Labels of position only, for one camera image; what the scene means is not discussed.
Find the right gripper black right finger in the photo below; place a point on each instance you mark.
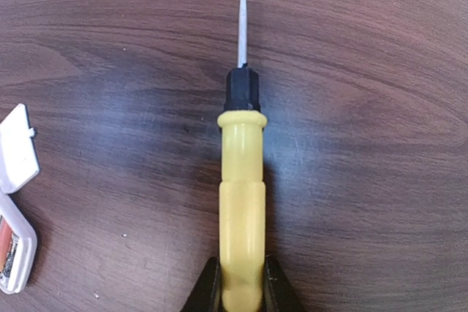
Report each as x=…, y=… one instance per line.
x=278, y=293

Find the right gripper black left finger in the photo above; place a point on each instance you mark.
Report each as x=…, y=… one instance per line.
x=205, y=295

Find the yellow handled screwdriver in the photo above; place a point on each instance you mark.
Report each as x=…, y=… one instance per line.
x=242, y=190

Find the white remote control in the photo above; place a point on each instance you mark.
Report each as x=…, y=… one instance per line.
x=26, y=249

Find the white battery cover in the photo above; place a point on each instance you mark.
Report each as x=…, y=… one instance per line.
x=19, y=162

